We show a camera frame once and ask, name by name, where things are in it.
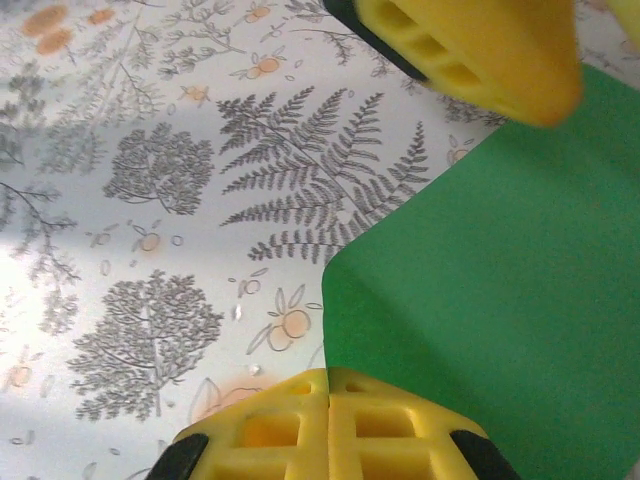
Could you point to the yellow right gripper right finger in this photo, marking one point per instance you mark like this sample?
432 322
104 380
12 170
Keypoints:
400 440

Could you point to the green paper sheet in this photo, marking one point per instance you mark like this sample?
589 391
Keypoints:
500 275

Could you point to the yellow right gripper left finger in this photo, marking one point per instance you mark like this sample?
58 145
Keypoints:
270 440

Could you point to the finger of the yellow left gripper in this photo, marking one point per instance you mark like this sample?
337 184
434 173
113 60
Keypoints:
475 50
627 10

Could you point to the floral patterned table cover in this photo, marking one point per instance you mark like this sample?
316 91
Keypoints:
150 200

